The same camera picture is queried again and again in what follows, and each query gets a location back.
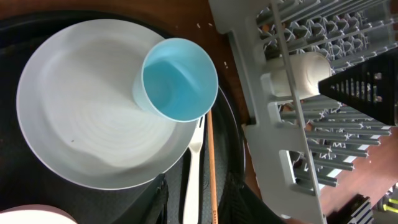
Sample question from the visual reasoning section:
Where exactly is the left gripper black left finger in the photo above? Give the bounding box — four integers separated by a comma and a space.
113, 174, 169, 224

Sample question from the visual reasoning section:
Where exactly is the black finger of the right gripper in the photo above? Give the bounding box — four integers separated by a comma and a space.
318, 49, 397, 126

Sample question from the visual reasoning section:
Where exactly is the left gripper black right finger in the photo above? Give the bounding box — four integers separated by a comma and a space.
226, 177, 285, 224

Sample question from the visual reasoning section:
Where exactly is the cream white cup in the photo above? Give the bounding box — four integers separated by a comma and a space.
267, 52, 331, 100

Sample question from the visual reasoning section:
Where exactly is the pink white bowl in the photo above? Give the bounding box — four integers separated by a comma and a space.
1, 204, 77, 224

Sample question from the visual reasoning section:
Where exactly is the light blue plastic cup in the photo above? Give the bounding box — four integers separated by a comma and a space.
132, 38, 219, 123

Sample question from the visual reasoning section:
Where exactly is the grey dishwasher rack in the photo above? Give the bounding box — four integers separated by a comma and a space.
210, 0, 397, 223

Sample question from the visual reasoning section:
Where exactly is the white plastic fork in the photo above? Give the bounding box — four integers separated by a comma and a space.
182, 116, 205, 224

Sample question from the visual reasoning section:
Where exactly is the wooden chopstick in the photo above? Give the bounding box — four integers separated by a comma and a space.
206, 111, 218, 224

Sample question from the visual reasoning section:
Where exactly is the round black tray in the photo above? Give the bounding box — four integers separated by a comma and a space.
1, 11, 245, 223

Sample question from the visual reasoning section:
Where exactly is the pale grey plate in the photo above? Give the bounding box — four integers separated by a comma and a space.
16, 19, 195, 190

